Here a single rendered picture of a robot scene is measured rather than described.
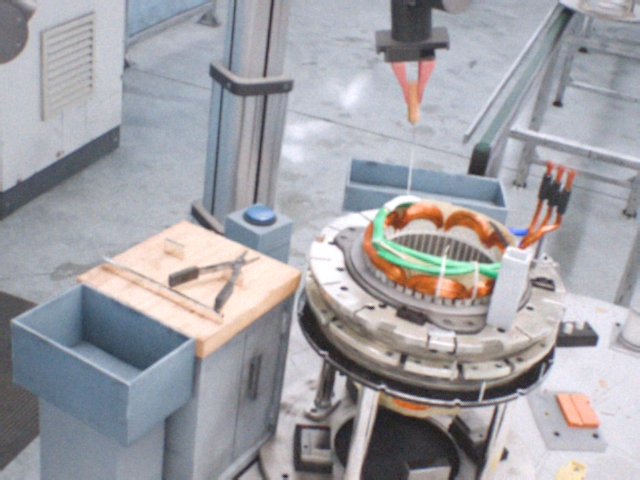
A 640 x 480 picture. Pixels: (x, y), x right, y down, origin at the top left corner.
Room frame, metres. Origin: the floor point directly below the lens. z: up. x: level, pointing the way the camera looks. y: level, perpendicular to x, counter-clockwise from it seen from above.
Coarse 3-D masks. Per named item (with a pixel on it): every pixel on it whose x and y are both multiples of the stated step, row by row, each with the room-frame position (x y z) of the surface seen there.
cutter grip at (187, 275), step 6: (180, 270) 0.91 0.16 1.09; (186, 270) 0.91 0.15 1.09; (192, 270) 0.91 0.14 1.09; (198, 270) 0.92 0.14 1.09; (168, 276) 0.90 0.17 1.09; (174, 276) 0.90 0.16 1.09; (180, 276) 0.90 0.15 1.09; (186, 276) 0.91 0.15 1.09; (192, 276) 0.91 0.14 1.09; (198, 276) 0.92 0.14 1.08; (168, 282) 0.90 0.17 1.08; (174, 282) 0.90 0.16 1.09; (180, 282) 0.90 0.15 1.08; (186, 282) 0.91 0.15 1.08
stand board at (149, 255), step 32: (192, 224) 1.07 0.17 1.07; (128, 256) 0.97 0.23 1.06; (160, 256) 0.98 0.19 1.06; (192, 256) 0.99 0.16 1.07; (224, 256) 1.00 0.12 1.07; (256, 256) 1.02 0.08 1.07; (128, 288) 0.90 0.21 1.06; (192, 288) 0.92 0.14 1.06; (256, 288) 0.94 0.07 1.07; (288, 288) 0.97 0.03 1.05; (192, 320) 0.86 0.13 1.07; (224, 320) 0.87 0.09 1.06
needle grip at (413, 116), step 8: (408, 88) 1.27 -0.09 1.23; (416, 88) 1.27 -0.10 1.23; (408, 96) 1.28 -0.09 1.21; (416, 96) 1.27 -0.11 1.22; (408, 104) 1.28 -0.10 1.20; (416, 104) 1.27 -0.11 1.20; (408, 112) 1.28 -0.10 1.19; (416, 112) 1.28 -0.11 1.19; (408, 120) 1.28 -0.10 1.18; (416, 120) 1.28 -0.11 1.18
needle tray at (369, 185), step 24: (360, 168) 1.37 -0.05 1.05; (384, 168) 1.37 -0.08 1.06; (408, 168) 1.37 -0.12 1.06; (360, 192) 1.26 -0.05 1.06; (384, 192) 1.26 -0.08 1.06; (408, 192) 1.36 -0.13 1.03; (432, 192) 1.37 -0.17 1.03; (456, 192) 1.37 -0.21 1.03; (480, 192) 1.37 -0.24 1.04; (504, 216) 1.26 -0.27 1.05
